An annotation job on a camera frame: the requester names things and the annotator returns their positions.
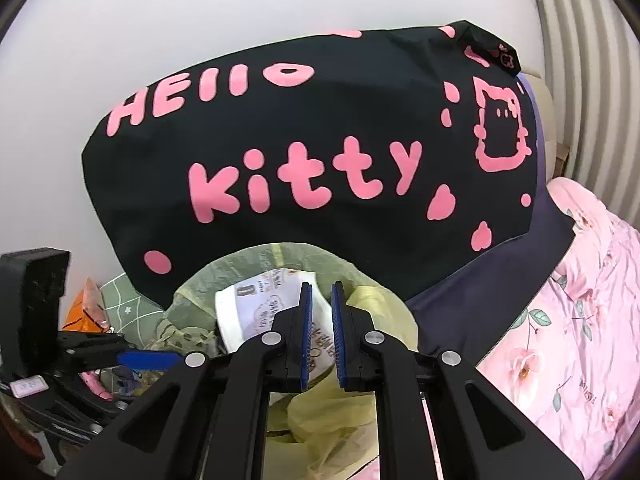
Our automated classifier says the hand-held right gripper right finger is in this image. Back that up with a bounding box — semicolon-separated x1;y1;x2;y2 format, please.
331;281;586;480

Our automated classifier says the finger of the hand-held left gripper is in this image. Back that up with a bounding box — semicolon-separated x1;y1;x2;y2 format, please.
59;331;184;377

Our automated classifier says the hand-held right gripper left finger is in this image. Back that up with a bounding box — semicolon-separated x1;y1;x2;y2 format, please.
57;282;314;480

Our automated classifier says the white printed paper wrapper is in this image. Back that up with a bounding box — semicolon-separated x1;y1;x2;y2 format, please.
214;268;342;377

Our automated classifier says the yellow-green plastic trash bag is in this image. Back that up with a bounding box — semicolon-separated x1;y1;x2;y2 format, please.
161;242;420;480

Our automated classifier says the pink twisted soft item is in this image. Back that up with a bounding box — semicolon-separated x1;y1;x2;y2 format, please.
80;369;117;402

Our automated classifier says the orange snack packet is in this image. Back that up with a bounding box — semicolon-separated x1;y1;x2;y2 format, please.
61;276;114;334

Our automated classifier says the green grid mat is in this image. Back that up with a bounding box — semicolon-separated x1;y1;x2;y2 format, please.
96;270;170;332

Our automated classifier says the black pillow with pink print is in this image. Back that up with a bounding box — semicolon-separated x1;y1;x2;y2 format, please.
81;20;540;311

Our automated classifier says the pink floral blanket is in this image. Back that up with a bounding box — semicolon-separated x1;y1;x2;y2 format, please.
474;176;640;480

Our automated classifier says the white ribbed curtain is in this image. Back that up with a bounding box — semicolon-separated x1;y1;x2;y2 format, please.
529;0;640;223

